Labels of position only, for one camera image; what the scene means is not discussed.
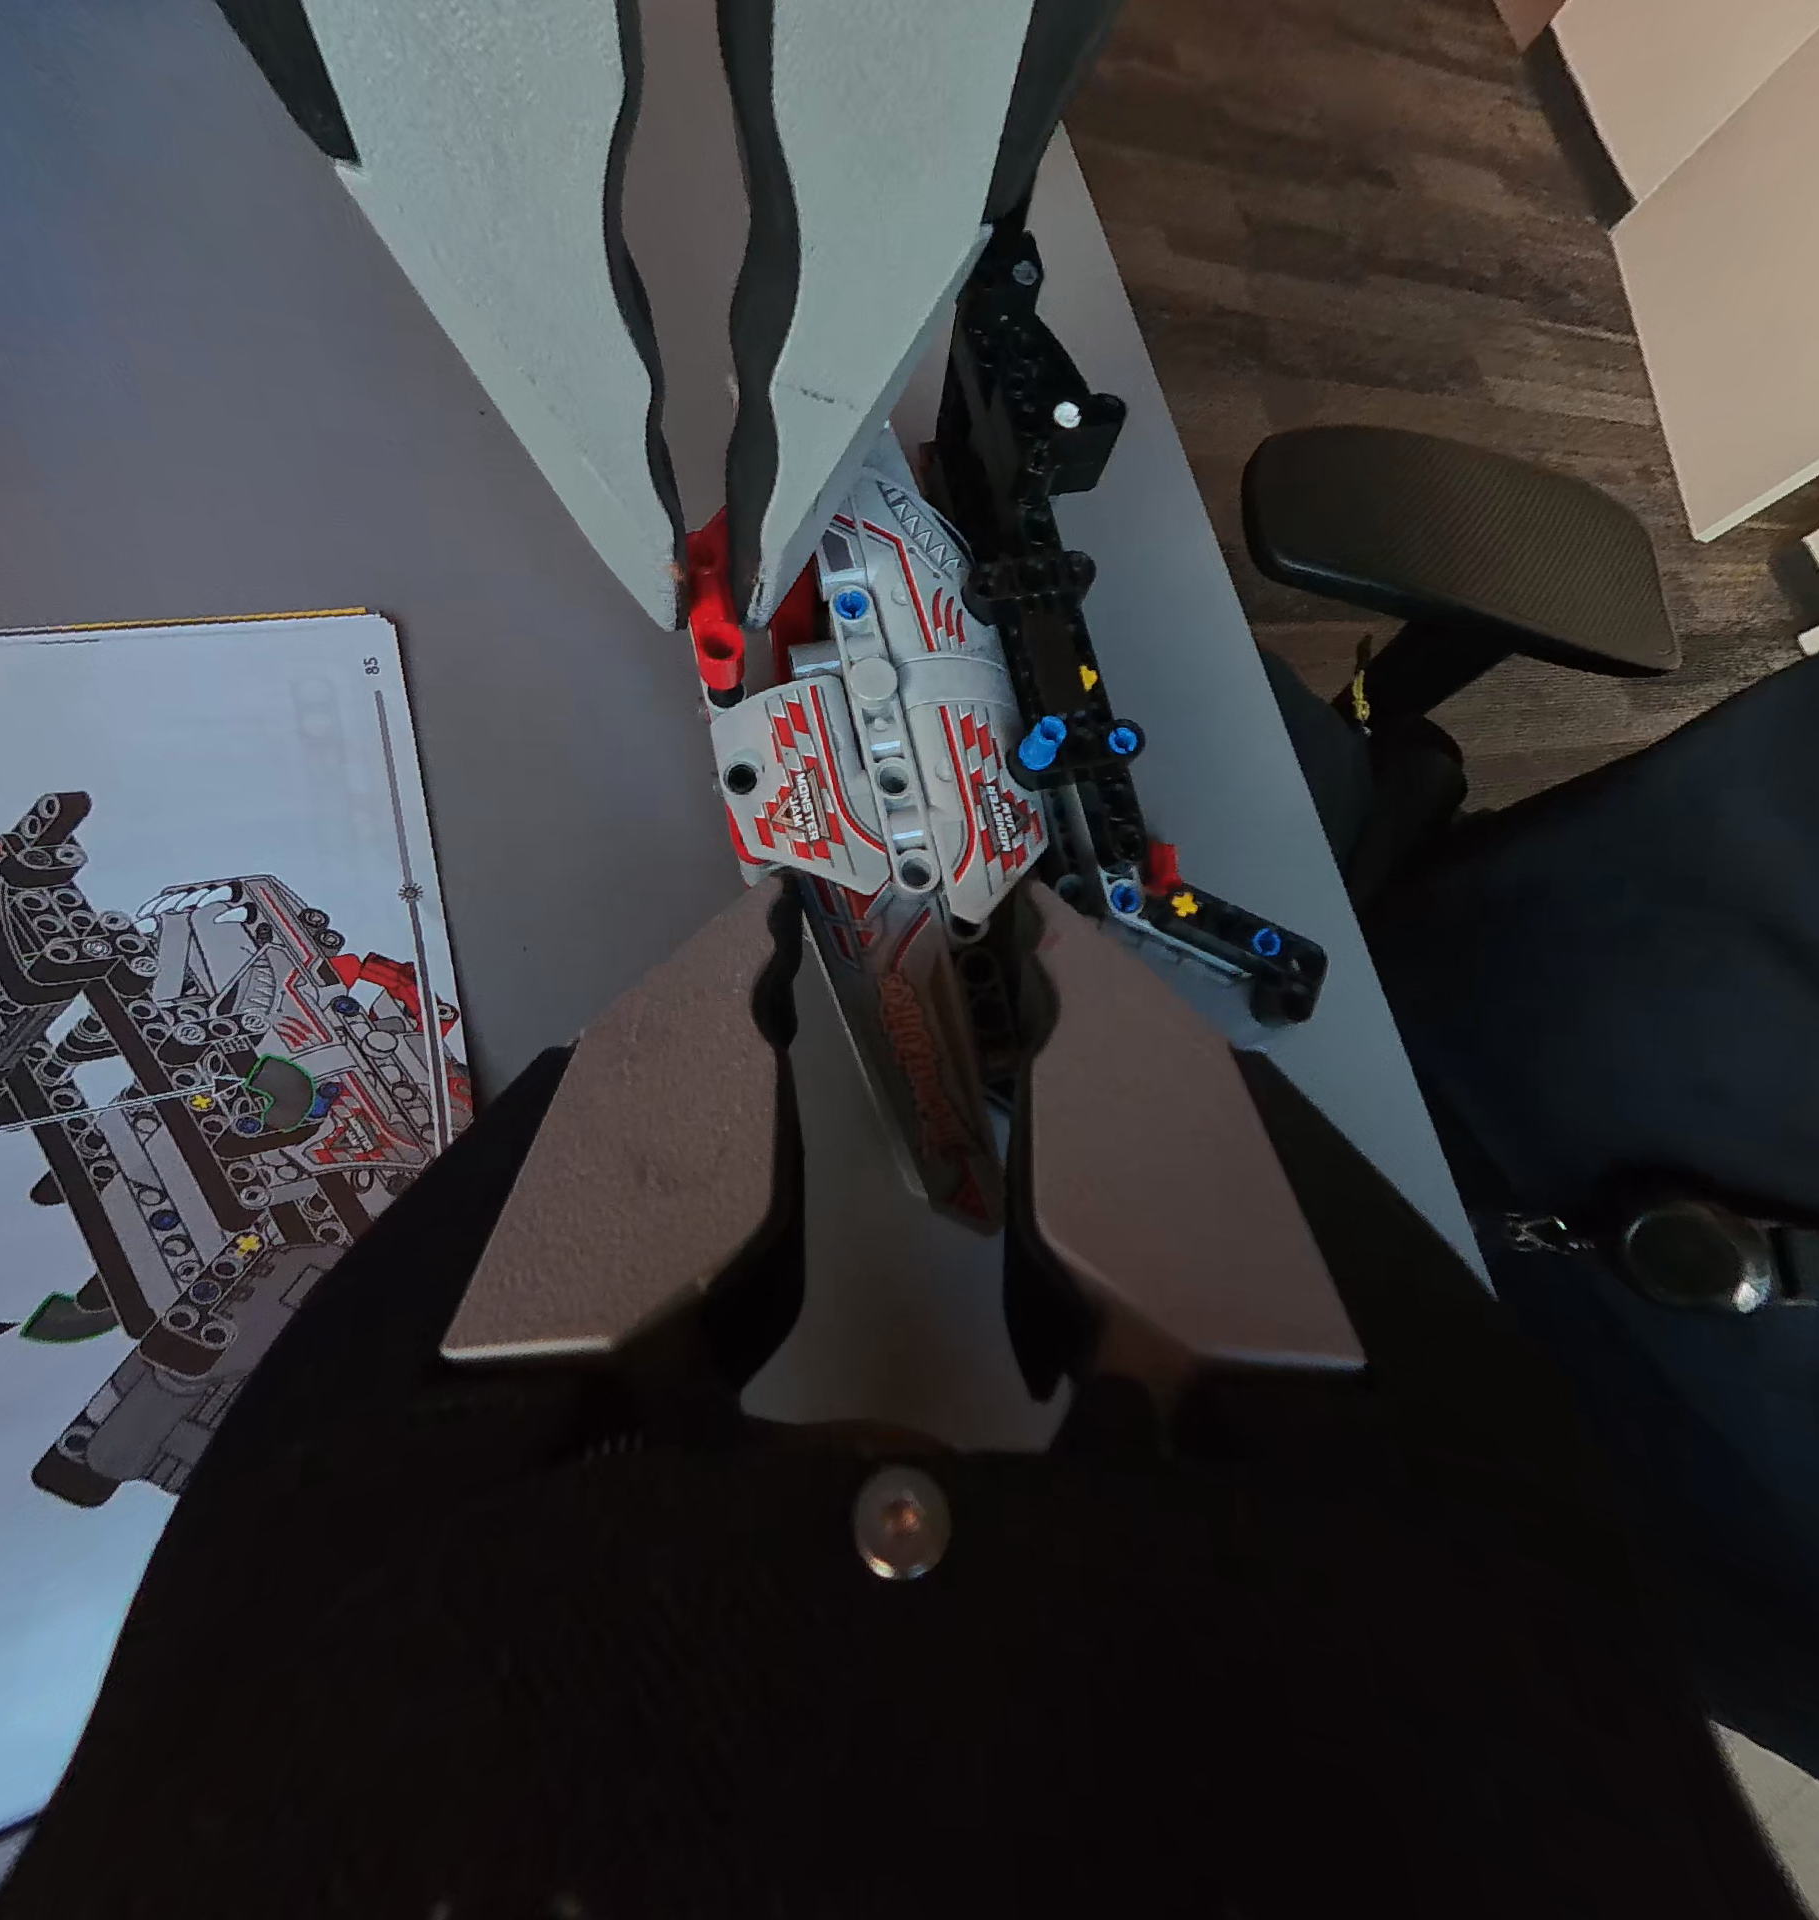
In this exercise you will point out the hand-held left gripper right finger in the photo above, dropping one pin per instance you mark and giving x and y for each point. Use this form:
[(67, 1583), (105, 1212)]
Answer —
[(1164, 1184)]

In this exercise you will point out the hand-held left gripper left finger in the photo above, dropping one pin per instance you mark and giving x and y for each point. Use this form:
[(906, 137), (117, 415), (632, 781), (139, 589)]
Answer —
[(624, 1184)]

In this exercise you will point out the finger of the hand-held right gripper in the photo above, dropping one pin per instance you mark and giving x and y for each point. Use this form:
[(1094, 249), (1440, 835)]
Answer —
[(489, 224), (880, 195)]

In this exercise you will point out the small red lego connector piece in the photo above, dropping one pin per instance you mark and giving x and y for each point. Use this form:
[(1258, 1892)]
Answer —
[(718, 644)]

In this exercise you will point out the grey red lego truck model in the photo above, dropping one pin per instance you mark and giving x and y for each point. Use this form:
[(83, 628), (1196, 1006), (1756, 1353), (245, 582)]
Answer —
[(910, 750)]

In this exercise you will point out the lego instruction booklet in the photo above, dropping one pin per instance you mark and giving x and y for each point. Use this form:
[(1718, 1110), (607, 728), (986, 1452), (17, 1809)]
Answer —
[(175, 720)]

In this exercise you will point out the black badge reel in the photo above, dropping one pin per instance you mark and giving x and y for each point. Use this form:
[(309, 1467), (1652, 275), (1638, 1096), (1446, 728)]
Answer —
[(1698, 1256)]

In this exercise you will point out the person's dark navy clothing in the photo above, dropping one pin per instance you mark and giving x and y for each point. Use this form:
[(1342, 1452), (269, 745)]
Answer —
[(1674, 974)]

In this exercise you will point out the black chair armrest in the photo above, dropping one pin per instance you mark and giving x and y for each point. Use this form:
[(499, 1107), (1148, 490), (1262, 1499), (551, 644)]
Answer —
[(1464, 540)]

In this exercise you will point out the white cabinet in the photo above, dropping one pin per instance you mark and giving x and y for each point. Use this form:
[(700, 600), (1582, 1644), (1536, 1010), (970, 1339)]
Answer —
[(1644, 74), (1750, 330)]

